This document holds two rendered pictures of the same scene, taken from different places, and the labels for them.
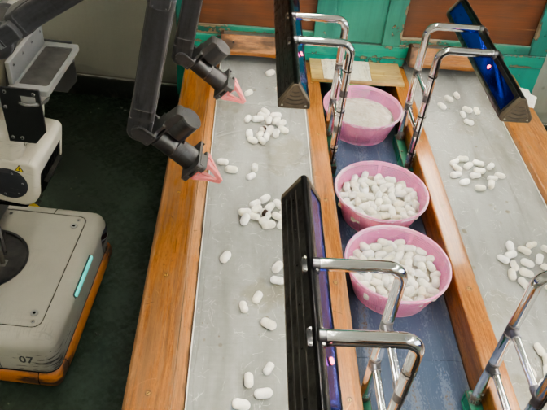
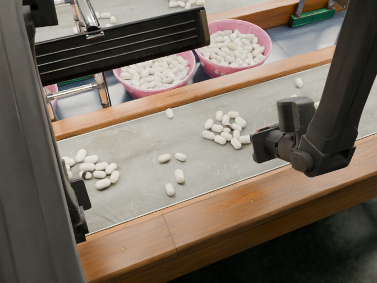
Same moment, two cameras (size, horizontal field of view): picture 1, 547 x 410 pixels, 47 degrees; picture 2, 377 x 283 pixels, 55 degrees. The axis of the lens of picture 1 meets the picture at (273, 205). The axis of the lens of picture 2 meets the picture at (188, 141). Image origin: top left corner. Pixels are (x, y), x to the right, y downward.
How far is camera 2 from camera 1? 1.72 m
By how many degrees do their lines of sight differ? 68
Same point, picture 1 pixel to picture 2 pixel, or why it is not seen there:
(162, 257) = (342, 173)
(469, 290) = (233, 13)
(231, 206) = (231, 159)
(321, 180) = (161, 99)
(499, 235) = (161, 10)
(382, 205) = (165, 64)
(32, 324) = not seen: outside the picture
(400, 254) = (215, 48)
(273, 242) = (254, 116)
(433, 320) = not seen: hidden behind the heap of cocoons
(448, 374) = (279, 33)
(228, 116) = not seen: hidden behind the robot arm
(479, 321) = (254, 7)
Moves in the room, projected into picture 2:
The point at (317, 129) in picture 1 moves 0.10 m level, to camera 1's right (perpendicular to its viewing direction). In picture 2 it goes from (75, 123) to (71, 98)
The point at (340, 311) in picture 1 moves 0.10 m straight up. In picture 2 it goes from (298, 59) to (307, 33)
